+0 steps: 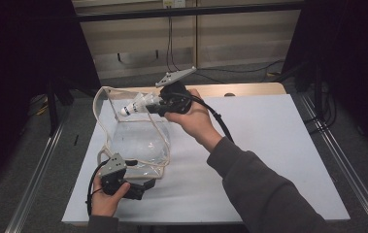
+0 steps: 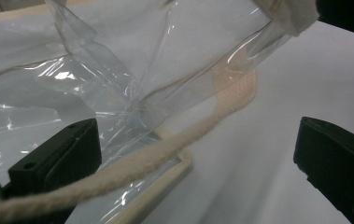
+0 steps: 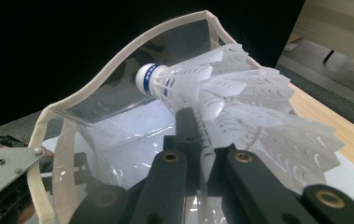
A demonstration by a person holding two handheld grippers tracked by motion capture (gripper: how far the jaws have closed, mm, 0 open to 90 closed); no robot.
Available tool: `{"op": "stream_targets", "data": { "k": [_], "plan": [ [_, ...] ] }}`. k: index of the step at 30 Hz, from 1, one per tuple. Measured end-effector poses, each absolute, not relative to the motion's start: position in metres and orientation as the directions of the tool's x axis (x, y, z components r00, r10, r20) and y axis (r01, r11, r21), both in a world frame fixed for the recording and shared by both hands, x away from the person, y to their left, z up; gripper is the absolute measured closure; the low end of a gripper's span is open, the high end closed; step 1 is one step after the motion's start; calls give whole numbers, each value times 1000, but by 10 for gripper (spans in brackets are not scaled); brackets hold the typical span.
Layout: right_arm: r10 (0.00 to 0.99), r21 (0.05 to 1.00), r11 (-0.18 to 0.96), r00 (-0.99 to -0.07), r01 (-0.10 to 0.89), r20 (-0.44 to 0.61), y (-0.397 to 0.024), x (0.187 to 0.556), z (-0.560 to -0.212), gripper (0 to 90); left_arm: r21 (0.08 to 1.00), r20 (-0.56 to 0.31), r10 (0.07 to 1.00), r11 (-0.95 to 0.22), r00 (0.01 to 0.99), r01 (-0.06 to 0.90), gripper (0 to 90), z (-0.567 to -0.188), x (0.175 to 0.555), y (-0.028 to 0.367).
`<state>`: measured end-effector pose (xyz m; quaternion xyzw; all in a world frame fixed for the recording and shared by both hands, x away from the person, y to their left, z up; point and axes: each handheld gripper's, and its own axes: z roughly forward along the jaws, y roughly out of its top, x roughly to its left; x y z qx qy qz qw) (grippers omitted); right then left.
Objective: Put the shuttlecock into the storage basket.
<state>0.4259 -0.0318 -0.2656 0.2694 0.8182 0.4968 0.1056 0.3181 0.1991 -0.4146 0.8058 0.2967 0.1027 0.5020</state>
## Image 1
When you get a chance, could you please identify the hand-held gripper cable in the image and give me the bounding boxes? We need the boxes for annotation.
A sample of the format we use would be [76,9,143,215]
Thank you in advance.
[86,158,112,216]
[166,91,235,144]

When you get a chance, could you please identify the right hand-held gripper cable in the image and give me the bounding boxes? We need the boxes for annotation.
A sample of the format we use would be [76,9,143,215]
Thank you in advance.
[166,91,235,144]

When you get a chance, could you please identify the white wall socket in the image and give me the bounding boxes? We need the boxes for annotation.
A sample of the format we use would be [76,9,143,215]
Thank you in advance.
[162,0,186,9]

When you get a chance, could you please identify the white shuttlecock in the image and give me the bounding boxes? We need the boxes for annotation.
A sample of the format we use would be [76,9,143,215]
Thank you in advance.
[120,92,161,117]

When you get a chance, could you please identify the left hand-held gripper cable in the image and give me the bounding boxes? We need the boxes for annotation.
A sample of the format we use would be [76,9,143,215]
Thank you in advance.
[86,158,112,216]

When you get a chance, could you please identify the person's right hand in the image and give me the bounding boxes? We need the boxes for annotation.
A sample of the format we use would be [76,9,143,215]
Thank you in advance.
[164,88,223,153]

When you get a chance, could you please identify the black horizontal bar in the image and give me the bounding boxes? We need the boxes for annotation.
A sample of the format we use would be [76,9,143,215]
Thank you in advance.
[74,1,306,23]

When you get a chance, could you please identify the black metal stand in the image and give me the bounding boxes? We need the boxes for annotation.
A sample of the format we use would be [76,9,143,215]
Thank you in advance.
[294,57,338,134]
[45,77,76,137]

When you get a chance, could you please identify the black curtain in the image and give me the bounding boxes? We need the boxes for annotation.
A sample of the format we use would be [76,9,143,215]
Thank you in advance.
[0,0,102,198]
[282,0,368,161]

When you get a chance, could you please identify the black wall cable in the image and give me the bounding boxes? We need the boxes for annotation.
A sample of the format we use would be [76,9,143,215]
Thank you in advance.
[170,17,286,75]
[166,17,224,84]

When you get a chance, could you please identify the transparent bag with beige trim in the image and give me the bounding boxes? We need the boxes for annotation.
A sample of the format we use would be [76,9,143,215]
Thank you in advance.
[92,85,173,180]

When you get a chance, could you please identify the black curved wall handle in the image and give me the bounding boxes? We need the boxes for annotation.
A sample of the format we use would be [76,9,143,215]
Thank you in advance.
[117,49,160,65]

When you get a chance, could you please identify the person's left hand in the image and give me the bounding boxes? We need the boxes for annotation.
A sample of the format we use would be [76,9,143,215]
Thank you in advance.
[90,173,133,217]

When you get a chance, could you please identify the aluminium floor rail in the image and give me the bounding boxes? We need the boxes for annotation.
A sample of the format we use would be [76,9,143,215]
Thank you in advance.
[299,93,368,233]
[5,106,71,233]

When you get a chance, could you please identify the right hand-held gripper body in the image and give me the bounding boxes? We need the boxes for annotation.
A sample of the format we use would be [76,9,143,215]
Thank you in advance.
[154,66,198,117]

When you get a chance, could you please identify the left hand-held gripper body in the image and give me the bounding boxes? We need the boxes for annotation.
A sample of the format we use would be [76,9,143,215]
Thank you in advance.
[99,152,147,200]

